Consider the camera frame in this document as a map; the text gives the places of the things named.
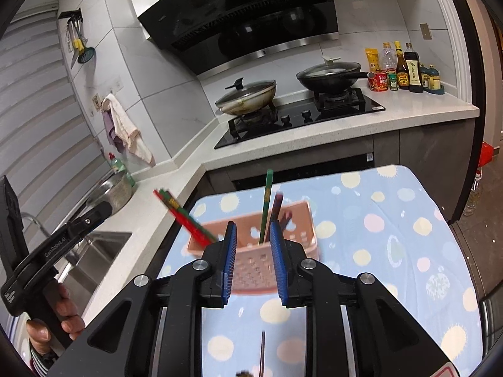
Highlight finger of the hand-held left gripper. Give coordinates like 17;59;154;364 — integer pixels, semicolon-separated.
65;201;113;240

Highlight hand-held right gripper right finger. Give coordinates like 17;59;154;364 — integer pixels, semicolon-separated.
269;220;456;377

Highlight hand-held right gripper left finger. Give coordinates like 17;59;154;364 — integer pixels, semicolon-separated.
47;221;237;377

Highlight pink perforated utensil holder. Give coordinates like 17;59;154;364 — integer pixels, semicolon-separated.
186;200;321;295

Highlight green chopstick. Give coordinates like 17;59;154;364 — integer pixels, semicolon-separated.
159;188;219;242
258;170;274;244

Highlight brown chopstick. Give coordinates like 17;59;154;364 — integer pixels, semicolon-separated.
271;193;284;232

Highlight person's left hand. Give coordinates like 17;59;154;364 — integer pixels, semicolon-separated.
25;285;86;358

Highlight steel sink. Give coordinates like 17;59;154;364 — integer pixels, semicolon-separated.
59;231;133;315

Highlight metal strainer basket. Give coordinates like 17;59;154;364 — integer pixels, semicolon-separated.
84;171;134;215

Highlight chrome faucet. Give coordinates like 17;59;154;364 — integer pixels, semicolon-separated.
19;212;44;240

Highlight green dish soap bottle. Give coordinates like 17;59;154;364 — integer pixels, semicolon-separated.
108;152;136;187

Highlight purple hanging cloth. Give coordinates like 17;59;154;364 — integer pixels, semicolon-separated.
103;108;126;154

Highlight dotted blue tablecloth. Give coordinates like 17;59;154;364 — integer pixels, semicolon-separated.
155;164;486;377

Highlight white hanging towel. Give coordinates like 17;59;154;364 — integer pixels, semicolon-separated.
101;93;156;166

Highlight grey window blinds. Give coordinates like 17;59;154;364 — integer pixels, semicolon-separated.
0;18;114;228

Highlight black gas stove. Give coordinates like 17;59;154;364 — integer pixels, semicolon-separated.
213;88;386;150

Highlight wok with glass lid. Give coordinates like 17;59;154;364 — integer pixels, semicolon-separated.
215;79;278;116

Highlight dark lower cabinet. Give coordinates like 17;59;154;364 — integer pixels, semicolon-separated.
206;118;478;224

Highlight black pan with lid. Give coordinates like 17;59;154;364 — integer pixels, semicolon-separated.
296;56;376;91

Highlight plastic oil bottle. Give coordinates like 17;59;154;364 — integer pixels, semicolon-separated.
463;169;483;217

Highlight red seasoning can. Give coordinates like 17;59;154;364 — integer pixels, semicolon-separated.
367;70;390;92

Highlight yellow seasoning packet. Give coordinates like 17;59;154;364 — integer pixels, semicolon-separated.
365;48;381;73

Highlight brown bottle yellow label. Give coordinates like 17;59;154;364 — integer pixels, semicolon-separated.
395;41;410;90

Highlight clear plastic bottle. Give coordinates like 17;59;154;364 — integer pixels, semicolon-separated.
380;42;395;72

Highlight red bag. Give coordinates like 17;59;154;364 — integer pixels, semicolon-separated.
478;142;495;166

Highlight dark soy sauce bottle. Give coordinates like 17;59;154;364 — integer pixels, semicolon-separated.
404;43;424;94

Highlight black range hood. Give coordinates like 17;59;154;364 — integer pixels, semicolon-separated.
122;0;340;77

